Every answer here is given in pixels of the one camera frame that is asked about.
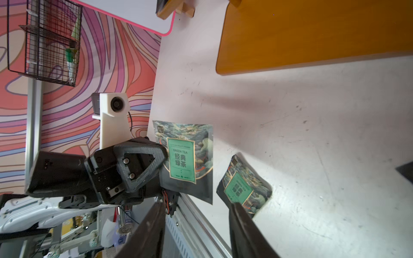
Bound pink-framed whiteboard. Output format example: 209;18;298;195
76;0;175;37

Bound black wire basket left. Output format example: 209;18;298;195
1;1;83;87

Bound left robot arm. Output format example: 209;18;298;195
1;138;168;241

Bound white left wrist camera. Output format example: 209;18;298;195
91;93;131;149

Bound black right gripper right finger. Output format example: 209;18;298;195
229;203;280;258

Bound green tea bag large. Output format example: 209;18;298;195
153;120;214;204

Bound green tea bag small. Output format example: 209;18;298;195
216;155;273;218

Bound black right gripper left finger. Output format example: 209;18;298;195
115;203;166;258

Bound yellow wooden two-tier shelf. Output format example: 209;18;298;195
216;1;413;75

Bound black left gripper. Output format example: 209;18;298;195
85;137;168;205

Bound wooden whiteboard stand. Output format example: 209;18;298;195
156;0;195;20

